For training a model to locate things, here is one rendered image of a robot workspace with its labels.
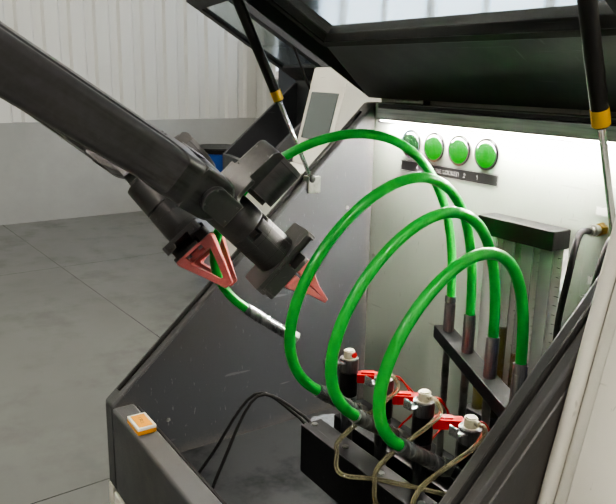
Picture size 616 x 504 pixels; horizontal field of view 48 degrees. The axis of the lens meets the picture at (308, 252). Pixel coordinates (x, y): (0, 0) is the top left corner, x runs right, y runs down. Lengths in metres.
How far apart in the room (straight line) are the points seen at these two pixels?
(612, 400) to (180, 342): 0.74
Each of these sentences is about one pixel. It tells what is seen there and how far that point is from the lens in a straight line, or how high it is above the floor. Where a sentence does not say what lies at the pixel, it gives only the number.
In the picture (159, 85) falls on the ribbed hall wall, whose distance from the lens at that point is 7.97.
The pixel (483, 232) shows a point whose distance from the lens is 0.90.
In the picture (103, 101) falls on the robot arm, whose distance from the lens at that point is 0.72.
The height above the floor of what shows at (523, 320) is 1.22.
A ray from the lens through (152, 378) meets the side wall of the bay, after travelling 1.24.
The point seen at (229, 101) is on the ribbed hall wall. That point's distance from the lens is 8.34.
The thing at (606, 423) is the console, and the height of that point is 1.17.
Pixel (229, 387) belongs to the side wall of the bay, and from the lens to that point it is 1.32.
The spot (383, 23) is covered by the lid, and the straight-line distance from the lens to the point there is 1.12.
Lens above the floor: 1.50
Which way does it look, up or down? 14 degrees down
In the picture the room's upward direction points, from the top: 1 degrees clockwise
